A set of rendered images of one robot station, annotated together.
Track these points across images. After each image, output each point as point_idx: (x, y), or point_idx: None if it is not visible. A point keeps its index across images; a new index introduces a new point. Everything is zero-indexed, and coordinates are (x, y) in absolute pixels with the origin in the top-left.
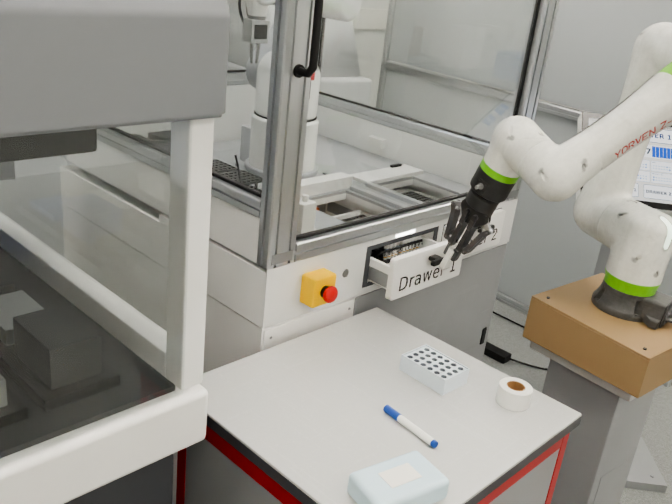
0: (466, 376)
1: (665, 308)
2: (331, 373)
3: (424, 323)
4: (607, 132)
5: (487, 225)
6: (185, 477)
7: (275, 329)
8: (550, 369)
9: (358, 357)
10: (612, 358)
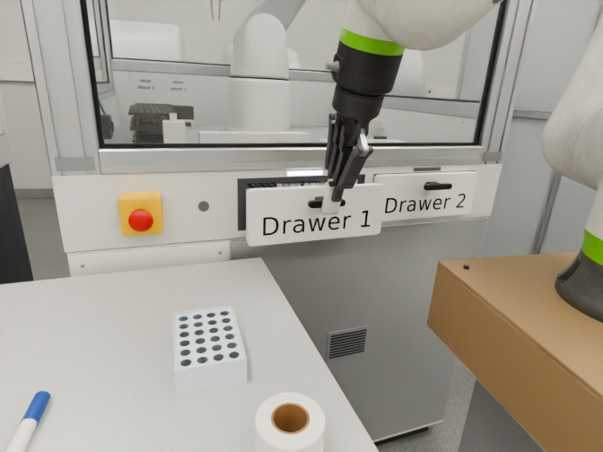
0: (240, 370)
1: None
2: (78, 320)
3: (356, 291)
4: None
5: (360, 139)
6: None
7: (89, 256)
8: (477, 386)
9: (147, 307)
10: (563, 407)
